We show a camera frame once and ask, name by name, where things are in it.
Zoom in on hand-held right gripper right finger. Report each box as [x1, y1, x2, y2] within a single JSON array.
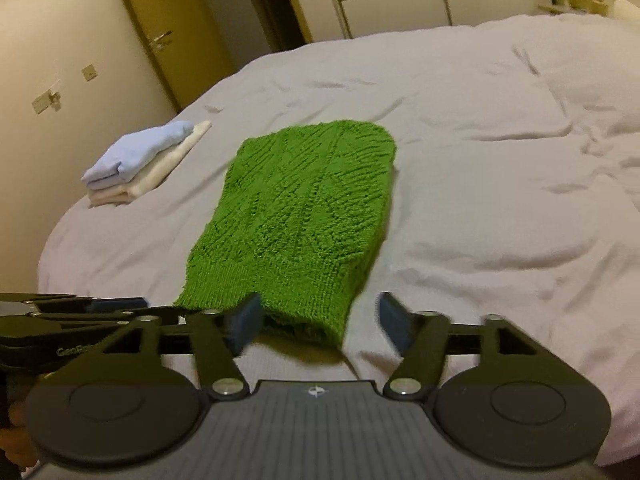
[[376, 291, 546, 401]]

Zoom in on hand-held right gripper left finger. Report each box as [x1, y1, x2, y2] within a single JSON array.
[[100, 292, 264, 401]]

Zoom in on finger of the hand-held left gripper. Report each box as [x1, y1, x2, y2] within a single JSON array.
[[0, 307, 186, 336], [0, 292, 150, 317]]

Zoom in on green knitted sweater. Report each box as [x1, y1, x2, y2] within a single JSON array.
[[172, 120, 399, 351]]

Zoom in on folded cream cloth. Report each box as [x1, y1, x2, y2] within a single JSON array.
[[87, 120, 213, 208]]

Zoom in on folded light blue cloth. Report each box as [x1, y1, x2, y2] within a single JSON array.
[[81, 120, 195, 191]]

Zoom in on bed with white sheet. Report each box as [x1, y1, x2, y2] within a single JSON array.
[[37, 12, 640, 468]]

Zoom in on yellow wooden door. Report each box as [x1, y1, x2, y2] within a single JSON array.
[[107, 0, 236, 113]]

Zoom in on grey door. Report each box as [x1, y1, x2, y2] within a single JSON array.
[[202, 0, 307, 56]]

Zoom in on wall socket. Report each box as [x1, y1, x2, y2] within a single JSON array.
[[31, 91, 62, 115]]

